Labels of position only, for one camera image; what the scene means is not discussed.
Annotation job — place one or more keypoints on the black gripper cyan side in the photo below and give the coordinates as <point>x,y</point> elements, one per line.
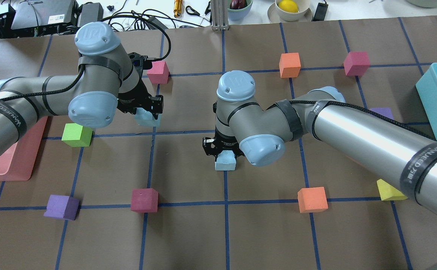
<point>223,141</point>

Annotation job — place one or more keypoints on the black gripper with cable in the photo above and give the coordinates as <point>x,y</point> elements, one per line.
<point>133,99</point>

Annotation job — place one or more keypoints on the smooth light blue block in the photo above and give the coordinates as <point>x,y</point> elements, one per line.
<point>225,161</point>

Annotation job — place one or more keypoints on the cracked light blue block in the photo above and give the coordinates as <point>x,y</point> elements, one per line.
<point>145,118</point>

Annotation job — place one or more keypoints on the robot arm near cyan bin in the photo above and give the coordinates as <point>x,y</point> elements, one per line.
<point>404,157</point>

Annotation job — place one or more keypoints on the orange block near robot bases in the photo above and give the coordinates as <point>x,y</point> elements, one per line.
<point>312,200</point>

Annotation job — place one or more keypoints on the pink block far centre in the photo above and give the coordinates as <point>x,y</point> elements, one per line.
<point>159,73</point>

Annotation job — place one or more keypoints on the green foam block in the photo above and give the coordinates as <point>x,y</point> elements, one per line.
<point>76,135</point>

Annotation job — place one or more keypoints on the dark pink block with hole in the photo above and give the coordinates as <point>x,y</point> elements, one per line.
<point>144,200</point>

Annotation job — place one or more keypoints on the black power adapter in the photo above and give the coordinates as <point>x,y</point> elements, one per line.
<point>154,24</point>

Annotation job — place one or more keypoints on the orange block far from bases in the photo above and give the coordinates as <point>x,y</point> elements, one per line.
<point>289,65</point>

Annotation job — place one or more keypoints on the purple block near pink bin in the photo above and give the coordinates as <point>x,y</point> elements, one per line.
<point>62,207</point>

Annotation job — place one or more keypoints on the pink plastic bin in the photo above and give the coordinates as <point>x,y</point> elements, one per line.
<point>19,153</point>

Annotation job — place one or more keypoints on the black electronics box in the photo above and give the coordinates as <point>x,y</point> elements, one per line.
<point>44,17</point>

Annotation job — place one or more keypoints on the green bowl with purple fruit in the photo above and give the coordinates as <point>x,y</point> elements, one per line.
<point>235,15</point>

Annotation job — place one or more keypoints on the purple fruit in bowl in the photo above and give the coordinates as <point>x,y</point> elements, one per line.
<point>237,4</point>

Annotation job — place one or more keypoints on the beige bowl with lemon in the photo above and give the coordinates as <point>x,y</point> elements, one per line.
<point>276,15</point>

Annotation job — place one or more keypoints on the yellow lemon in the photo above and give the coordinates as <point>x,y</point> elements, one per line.
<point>289,6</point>

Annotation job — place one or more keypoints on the pink block cyan side corner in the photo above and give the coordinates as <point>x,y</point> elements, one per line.
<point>356,63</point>

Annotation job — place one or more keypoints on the purple block near cyan bin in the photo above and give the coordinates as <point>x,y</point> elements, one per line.
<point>384,111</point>

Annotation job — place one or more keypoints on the yellow foam block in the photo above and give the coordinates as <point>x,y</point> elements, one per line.
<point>388,192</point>

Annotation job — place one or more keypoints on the robot arm with camera cable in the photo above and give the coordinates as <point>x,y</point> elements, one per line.
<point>89,98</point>

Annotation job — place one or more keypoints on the wrist camera mount cabled arm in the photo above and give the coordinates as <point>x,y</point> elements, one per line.
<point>141,62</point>

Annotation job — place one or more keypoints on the black handled scissors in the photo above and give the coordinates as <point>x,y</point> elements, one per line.
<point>192,12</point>

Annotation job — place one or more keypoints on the aluminium frame post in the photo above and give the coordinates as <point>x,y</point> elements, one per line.
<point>219,15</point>

